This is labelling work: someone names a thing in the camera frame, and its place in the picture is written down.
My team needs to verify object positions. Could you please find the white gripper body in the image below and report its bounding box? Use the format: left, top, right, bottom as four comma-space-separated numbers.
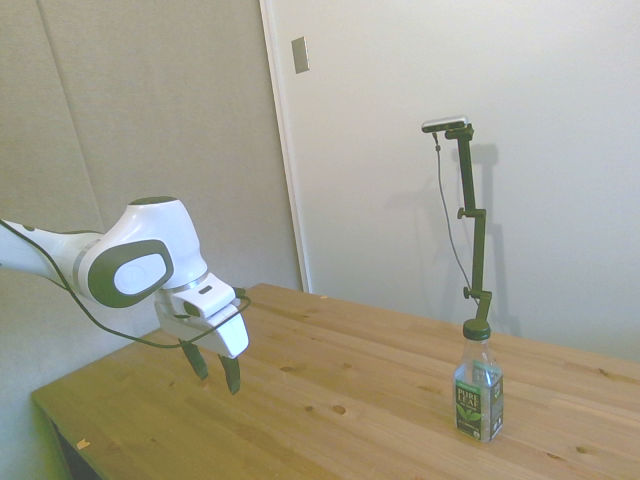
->
153, 289, 250, 360

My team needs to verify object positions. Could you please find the thin grey camera cable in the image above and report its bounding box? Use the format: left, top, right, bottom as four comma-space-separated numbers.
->
431, 130, 474, 292

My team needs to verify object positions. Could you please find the clear Pure Leaf bottle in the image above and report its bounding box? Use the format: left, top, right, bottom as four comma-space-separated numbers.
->
452, 318, 505, 443

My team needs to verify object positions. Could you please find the white door frame strip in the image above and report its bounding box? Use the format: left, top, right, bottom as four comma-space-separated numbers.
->
258, 0, 313, 294

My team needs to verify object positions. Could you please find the black articulated camera stand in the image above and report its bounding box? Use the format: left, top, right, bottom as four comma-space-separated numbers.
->
445, 126, 494, 324

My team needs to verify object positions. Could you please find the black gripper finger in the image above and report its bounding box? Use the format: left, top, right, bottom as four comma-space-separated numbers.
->
217, 352, 243, 396
179, 337, 209, 382

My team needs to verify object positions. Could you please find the grey wall switch plate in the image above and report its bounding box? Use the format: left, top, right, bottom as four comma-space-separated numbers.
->
291, 35, 312, 75

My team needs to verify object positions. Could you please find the silver exterior camera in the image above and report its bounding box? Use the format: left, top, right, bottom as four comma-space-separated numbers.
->
421, 114, 470, 134

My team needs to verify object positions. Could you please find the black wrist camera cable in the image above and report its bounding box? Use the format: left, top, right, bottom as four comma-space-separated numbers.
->
0, 218, 253, 350

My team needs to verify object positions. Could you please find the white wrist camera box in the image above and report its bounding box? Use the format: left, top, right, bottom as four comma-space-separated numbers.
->
171, 272, 240, 319

